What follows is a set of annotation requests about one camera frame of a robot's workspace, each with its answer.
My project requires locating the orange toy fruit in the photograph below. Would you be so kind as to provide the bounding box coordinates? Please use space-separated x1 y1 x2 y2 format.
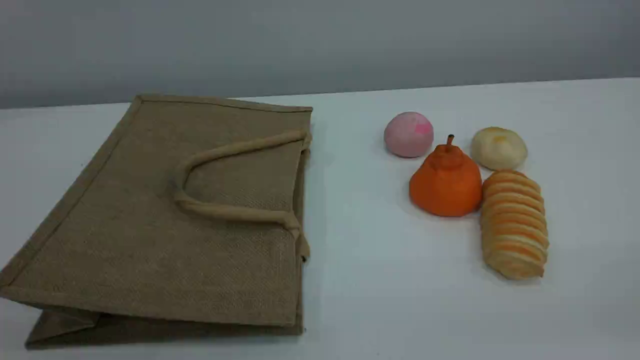
409 134 484 218

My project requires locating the brown jute tote bag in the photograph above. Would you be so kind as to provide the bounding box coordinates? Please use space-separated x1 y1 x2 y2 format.
0 94 314 350

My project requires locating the pink toy peach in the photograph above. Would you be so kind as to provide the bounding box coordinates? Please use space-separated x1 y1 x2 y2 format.
383 111 435 159

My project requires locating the round cream bun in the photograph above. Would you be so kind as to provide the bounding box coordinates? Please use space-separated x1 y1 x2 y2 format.
470 126 528 172

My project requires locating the striped long bread roll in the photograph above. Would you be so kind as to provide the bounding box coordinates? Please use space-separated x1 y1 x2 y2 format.
480 170 550 281

